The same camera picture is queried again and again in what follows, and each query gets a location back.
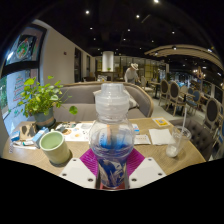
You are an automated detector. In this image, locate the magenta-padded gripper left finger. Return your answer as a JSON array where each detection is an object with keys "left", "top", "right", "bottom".
[{"left": 59, "top": 148, "right": 100, "bottom": 190}]

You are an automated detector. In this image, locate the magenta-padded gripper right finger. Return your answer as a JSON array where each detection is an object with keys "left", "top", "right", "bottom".
[{"left": 126, "top": 148, "right": 167, "bottom": 190}]

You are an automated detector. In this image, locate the clear blue-labelled water bottle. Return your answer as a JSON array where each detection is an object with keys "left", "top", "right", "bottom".
[{"left": 88, "top": 82, "right": 136, "bottom": 190}]

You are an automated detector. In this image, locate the pale green mug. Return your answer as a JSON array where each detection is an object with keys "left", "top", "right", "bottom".
[{"left": 38, "top": 130, "right": 72, "bottom": 165}]

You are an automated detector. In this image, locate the small white printed card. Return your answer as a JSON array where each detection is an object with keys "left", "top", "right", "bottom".
[{"left": 133, "top": 134, "right": 152, "bottom": 146}]

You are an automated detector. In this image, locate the white paper napkin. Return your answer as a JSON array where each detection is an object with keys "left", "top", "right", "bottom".
[{"left": 148, "top": 128, "right": 173, "bottom": 146}]

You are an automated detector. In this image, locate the printed picture leaflet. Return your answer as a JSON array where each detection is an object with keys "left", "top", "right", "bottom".
[{"left": 54, "top": 121, "right": 94, "bottom": 143}]

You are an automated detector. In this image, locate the clear plastic cup with straw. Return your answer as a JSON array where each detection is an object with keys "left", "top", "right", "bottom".
[{"left": 165, "top": 106, "right": 193, "bottom": 158}]

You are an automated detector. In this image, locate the flat round red coaster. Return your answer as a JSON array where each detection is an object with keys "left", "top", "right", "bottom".
[{"left": 98, "top": 181, "right": 130, "bottom": 191}]

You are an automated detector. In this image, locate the white packet with blue print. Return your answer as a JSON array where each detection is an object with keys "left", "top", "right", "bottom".
[{"left": 130, "top": 123, "right": 141, "bottom": 135}]

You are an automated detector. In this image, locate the small blue-white carton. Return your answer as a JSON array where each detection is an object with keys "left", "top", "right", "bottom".
[{"left": 31, "top": 126, "right": 50, "bottom": 148}]

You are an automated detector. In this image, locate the yellow leaflet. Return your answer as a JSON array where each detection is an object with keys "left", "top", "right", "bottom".
[{"left": 151, "top": 116, "right": 173, "bottom": 128}]

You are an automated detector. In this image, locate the brown kraft notebook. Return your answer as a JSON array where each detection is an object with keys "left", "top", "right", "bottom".
[{"left": 18, "top": 121, "right": 38, "bottom": 141}]

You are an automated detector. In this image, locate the grey tufted chair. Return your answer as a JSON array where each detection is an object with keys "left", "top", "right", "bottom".
[{"left": 169, "top": 117, "right": 218, "bottom": 158}]

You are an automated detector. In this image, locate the grey chevron cushion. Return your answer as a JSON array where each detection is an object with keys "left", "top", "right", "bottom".
[{"left": 92, "top": 88, "right": 140, "bottom": 110}]

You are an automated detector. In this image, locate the grey curved sofa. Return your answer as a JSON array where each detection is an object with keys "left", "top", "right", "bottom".
[{"left": 49, "top": 80, "right": 155, "bottom": 123}]

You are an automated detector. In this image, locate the group of dining chairs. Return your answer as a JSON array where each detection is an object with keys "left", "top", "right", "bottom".
[{"left": 158, "top": 78, "right": 224, "bottom": 134}]

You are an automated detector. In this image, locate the green potted plant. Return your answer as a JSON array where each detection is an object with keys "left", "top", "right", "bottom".
[{"left": 17, "top": 75, "right": 79, "bottom": 129}]

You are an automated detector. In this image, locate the person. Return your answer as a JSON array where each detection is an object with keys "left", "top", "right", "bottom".
[{"left": 123, "top": 62, "right": 141, "bottom": 84}]

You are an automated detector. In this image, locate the white round column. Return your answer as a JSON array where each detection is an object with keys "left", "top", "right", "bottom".
[{"left": 101, "top": 50, "right": 115, "bottom": 73}]

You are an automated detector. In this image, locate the window with festive stickers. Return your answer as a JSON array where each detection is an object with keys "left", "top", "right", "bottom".
[{"left": 0, "top": 24, "right": 48, "bottom": 118}]

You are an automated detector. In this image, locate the group of ceiling spotlights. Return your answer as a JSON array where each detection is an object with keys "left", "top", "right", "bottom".
[{"left": 83, "top": 0, "right": 178, "bottom": 38}]

